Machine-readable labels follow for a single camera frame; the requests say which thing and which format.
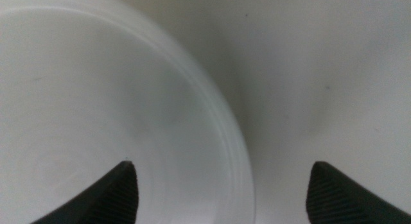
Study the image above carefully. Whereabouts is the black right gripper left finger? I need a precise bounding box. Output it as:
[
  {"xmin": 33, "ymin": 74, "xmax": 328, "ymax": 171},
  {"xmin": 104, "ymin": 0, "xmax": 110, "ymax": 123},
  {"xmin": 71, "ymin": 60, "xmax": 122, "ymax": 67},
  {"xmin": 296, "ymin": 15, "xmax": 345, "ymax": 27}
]
[{"xmin": 30, "ymin": 160, "xmax": 140, "ymax": 224}]

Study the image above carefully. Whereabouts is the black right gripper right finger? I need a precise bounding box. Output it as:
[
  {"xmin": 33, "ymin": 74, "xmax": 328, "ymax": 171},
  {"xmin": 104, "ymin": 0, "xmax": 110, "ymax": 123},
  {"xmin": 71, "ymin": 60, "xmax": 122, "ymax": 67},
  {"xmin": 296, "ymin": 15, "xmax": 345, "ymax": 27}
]
[{"xmin": 305, "ymin": 160, "xmax": 411, "ymax": 224}]

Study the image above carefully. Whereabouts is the white shallow bowl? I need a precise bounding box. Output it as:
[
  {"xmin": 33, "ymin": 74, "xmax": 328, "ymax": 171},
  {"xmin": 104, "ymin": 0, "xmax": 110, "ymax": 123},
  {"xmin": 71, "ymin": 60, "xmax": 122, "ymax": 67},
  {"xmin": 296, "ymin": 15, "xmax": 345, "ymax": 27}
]
[{"xmin": 0, "ymin": 0, "xmax": 257, "ymax": 224}]

